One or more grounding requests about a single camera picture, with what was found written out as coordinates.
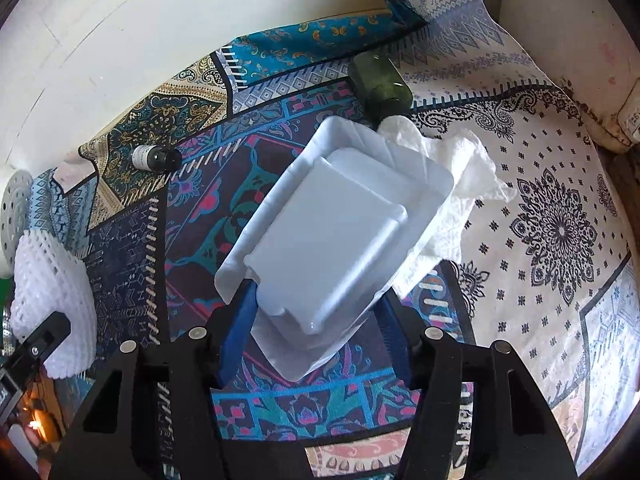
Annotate white perforated sheet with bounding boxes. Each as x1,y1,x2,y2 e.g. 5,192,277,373
0,168,34,279

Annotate blue patchwork cloth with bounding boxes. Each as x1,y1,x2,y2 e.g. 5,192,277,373
22,0,637,480

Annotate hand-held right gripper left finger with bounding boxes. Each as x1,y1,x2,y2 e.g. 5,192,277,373
50,280,261,480

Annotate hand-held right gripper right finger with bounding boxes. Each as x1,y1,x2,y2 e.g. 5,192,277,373
377,292,583,480

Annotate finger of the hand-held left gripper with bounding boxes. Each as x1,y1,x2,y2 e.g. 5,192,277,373
0,311,71,428

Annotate white foam net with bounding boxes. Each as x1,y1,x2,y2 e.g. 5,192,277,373
10,227,99,380

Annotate green glass bottle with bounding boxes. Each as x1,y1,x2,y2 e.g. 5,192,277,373
347,54,414,129

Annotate small dark labelled bottle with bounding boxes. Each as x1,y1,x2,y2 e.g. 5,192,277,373
130,143,184,172

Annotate white paper towel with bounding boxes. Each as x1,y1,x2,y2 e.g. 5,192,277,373
377,116,515,297

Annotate lit candle jar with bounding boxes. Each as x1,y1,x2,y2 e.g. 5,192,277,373
19,399,57,442

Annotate white rice cooker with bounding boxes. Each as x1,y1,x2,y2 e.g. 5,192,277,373
500,0,640,154

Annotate white plastic tray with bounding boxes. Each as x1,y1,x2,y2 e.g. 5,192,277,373
214,115,456,382

